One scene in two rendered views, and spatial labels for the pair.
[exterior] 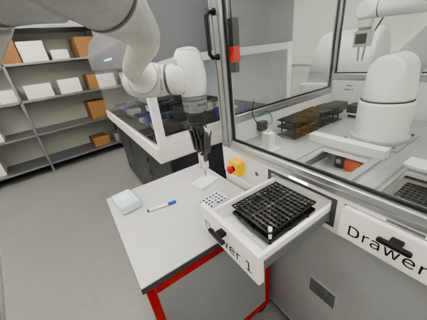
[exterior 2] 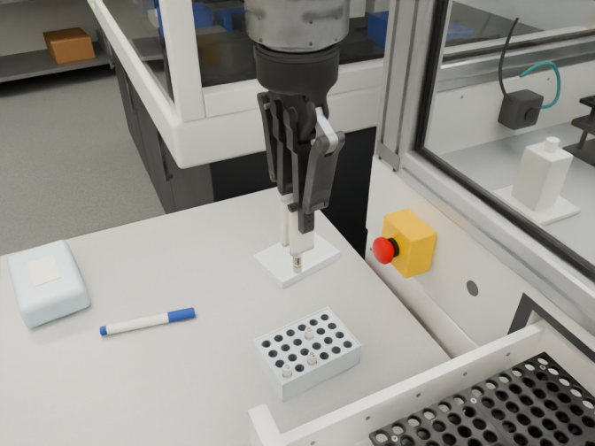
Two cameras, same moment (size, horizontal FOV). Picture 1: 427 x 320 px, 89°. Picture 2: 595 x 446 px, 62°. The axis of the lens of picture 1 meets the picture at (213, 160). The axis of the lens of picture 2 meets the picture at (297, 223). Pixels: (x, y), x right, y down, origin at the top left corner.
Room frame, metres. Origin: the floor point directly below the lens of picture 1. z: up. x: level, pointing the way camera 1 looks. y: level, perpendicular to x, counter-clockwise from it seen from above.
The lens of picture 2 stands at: (0.36, 0.00, 1.33)
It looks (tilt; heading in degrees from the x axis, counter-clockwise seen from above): 37 degrees down; 5
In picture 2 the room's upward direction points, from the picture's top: straight up
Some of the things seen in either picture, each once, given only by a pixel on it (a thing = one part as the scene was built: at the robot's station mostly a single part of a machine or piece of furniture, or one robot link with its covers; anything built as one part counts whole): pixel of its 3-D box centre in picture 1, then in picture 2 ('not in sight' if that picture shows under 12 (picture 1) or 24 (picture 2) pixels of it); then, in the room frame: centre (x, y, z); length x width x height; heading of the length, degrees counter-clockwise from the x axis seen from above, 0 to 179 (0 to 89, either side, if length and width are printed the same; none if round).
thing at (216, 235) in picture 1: (219, 234); not in sight; (0.48, 0.01, 0.91); 0.07 x 0.04 x 0.01; 31
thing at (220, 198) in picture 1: (213, 203); (306, 351); (0.80, 0.03, 0.78); 0.12 x 0.08 x 0.04; 126
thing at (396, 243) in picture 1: (395, 244); not in sight; (0.37, -0.43, 0.91); 0.07 x 0.04 x 0.01; 31
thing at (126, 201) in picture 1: (126, 200); (48, 280); (0.90, 0.45, 0.78); 0.15 x 0.10 x 0.04; 38
